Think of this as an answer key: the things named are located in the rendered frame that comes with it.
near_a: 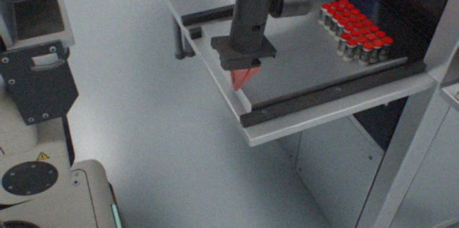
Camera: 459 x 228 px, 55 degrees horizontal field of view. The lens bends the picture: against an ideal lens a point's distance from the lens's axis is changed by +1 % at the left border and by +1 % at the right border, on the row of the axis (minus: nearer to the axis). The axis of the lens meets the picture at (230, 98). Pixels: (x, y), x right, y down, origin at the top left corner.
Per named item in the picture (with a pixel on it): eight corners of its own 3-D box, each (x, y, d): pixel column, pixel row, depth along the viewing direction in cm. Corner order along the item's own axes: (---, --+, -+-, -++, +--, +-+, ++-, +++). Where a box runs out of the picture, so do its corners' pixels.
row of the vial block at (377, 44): (333, 16, 102) (336, 0, 99) (379, 62, 91) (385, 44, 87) (324, 19, 102) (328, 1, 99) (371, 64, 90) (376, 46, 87)
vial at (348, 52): (348, 54, 92) (353, 37, 89) (355, 61, 91) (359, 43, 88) (340, 57, 92) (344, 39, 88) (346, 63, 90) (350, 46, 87)
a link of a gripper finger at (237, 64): (253, 98, 80) (264, 57, 74) (218, 104, 77) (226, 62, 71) (239, 76, 84) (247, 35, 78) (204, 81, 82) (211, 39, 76)
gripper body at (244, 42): (275, 61, 76) (286, 24, 71) (222, 67, 72) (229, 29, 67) (259, 40, 80) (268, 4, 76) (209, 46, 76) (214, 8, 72)
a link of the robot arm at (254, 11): (232, -25, 68) (249, -7, 65) (270, -27, 71) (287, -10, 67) (226, 14, 73) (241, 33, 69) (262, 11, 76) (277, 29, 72)
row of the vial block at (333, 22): (324, 19, 102) (328, 2, 99) (371, 64, 90) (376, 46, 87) (316, 21, 101) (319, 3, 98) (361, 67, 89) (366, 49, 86)
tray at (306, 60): (333, 6, 106) (335, -7, 103) (402, 71, 89) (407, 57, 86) (201, 39, 96) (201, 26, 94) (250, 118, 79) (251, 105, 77)
